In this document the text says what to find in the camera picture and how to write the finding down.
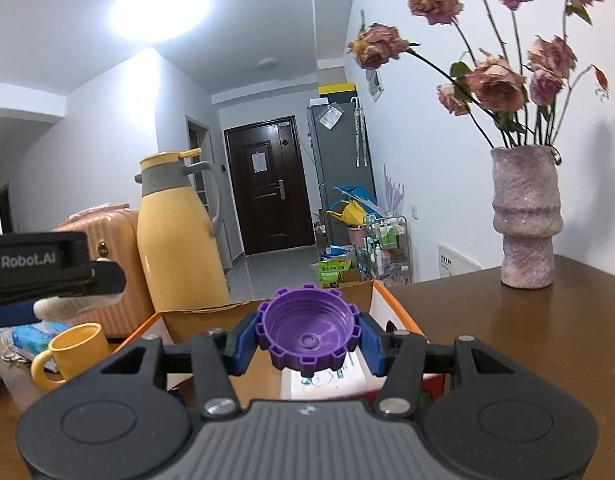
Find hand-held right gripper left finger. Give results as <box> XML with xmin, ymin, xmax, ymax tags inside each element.
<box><xmin>98</xmin><ymin>311</ymin><xmax>262</xmax><ymax>420</ymax></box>

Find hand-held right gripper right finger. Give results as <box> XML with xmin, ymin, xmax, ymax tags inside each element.
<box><xmin>357</xmin><ymin>311</ymin><xmax>518</xmax><ymax>418</ymax></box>

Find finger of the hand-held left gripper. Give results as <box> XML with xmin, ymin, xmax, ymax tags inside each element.
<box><xmin>88</xmin><ymin>258</ymin><xmax>128</xmax><ymax>296</ymax></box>

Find red cardboard box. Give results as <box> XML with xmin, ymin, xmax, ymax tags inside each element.
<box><xmin>110</xmin><ymin>280</ymin><xmax>449</xmax><ymax>406</ymax></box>

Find purple notched cap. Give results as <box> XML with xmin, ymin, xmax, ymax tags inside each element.
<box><xmin>256</xmin><ymin>284</ymin><xmax>362</xmax><ymax>376</ymax></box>

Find pink ribbed suitcase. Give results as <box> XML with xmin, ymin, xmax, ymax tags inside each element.
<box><xmin>52</xmin><ymin>203</ymin><xmax>156</xmax><ymax>338</ymax></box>

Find blue tissue pack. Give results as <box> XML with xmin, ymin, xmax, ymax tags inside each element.
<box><xmin>12</xmin><ymin>296</ymin><xmax>123</xmax><ymax>361</ymax></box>

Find yellow thermos jug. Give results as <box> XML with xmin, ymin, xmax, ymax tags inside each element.
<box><xmin>134</xmin><ymin>148</ymin><xmax>232</xmax><ymax>313</ymax></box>

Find yellow mug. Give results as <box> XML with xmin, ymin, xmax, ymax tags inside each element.
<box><xmin>30</xmin><ymin>323</ymin><xmax>111</xmax><ymax>393</ymax></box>

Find green bag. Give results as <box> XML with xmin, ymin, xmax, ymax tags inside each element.
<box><xmin>318</xmin><ymin>258</ymin><xmax>355</xmax><ymax>288</ymax></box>

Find white board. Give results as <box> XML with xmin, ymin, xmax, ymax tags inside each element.
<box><xmin>437</xmin><ymin>244</ymin><xmax>483</xmax><ymax>278</ymax></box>

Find yellow watering can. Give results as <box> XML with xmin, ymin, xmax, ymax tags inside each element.
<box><xmin>326</xmin><ymin>200</ymin><xmax>368</xmax><ymax>226</ymax></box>

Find dark brown door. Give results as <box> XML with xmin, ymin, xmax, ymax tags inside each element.
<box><xmin>224</xmin><ymin>117</ymin><xmax>315</xmax><ymax>257</ymax></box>

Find grey fridge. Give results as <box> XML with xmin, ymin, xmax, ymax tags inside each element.
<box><xmin>307</xmin><ymin>96</ymin><xmax>378</xmax><ymax>248</ymax></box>

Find pink textured vase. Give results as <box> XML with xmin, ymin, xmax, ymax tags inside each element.
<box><xmin>490</xmin><ymin>144</ymin><xmax>563</xmax><ymax>290</ymax></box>

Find hanging umbrellas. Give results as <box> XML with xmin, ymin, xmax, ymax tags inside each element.
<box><xmin>351</xmin><ymin>97</ymin><xmax>368</xmax><ymax>168</ymax></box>

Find clear plastic bag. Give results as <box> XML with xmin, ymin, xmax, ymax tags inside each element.
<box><xmin>317</xmin><ymin>105</ymin><xmax>343</xmax><ymax>128</ymax></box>

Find yellow and black box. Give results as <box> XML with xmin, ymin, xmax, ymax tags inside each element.
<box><xmin>317</xmin><ymin>81</ymin><xmax>358</xmax><ymax>98</ymax></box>

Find round ceiling lamp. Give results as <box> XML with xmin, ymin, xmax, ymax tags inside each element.
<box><xmin>110</xmin><ymin>0</ymin><xmax>213</xmax><ymax>43</ymax></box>

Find bunch of dried roses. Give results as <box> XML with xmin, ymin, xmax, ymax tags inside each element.
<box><xmin>347</xmin><ymin>0</ymin><xmax>611</xmax><ymax>150</ymax></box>

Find wire rolling cart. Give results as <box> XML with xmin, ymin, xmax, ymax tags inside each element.
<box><xmin>362</xmin><ymin>215</ymin><xmax>413</xmax><ymax>286</ymax></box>

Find wall picture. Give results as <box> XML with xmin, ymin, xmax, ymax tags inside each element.
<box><xmin>365</xmin><ymin>67</ymin><xmax>385</xmax><ymax>103</ymax></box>

